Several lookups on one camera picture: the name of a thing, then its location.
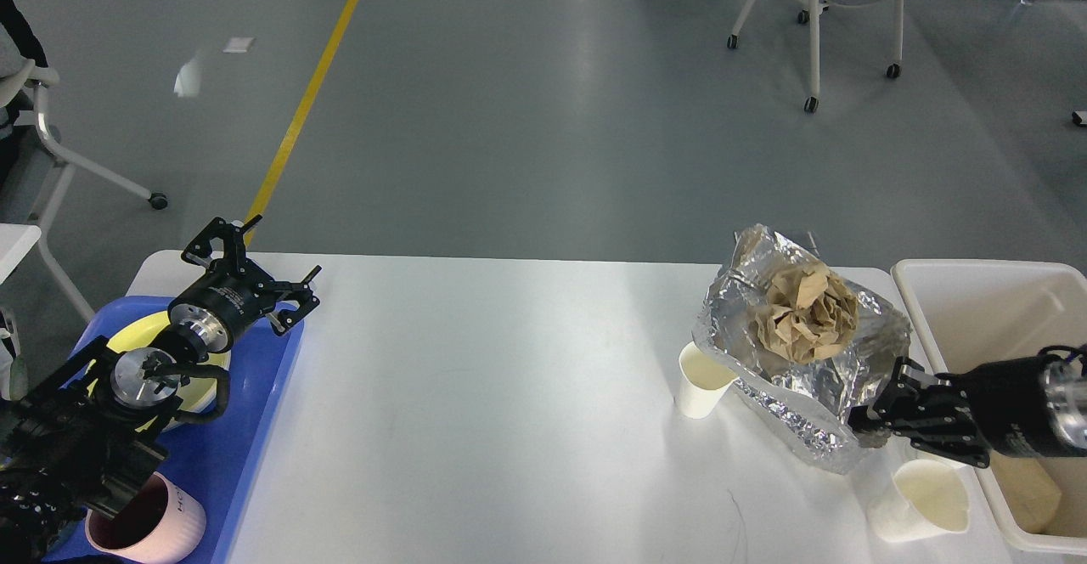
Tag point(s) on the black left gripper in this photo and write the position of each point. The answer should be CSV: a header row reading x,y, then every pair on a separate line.
x,y
234,292

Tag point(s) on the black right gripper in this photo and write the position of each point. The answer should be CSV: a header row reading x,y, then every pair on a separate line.
x,y
1023,407

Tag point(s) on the white paper cup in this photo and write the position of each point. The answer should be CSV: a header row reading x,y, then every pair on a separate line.
x,y
923,500
703,382

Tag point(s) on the yellow plastic plate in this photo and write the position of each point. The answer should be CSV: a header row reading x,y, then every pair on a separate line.
x,y
136,330

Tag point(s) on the brown paper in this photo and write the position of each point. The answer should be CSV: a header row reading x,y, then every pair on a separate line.
x,y
809,314

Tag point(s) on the aluminium foil front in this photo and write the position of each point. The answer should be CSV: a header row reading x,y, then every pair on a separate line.
x,y
852,378

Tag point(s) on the pink ceramic mug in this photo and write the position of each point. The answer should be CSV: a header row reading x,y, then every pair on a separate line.
x,y
162,524

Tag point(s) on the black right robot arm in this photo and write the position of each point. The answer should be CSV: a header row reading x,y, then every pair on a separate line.
x,y
1029,408

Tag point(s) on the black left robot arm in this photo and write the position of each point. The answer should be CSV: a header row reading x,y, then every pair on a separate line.
x,y
86,438

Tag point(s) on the beige plastic bin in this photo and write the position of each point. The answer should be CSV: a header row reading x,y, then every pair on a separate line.
x,y
966,313

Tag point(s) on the brown cardboard in bin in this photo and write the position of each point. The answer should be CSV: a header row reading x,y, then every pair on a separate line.
x,y
1031,494

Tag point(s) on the blue plastic tray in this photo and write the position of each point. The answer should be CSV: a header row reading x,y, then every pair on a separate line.
x,y
216,464

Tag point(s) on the small white side table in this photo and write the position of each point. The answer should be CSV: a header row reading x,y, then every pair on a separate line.
x,y
16,242

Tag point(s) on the white office chair left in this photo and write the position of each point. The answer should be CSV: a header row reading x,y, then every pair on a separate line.
x,y
29,87

